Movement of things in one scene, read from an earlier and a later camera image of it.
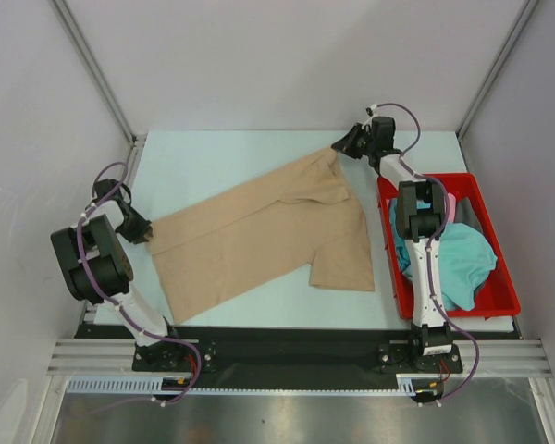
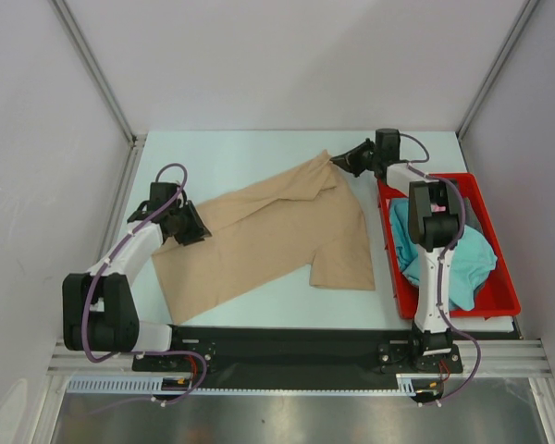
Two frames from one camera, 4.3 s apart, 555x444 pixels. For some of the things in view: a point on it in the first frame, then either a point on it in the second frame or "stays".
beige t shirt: (300, 215) stays
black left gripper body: (120, 229) -> (174, 213)
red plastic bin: (500, 299) stays
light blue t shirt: (400, 244) stays
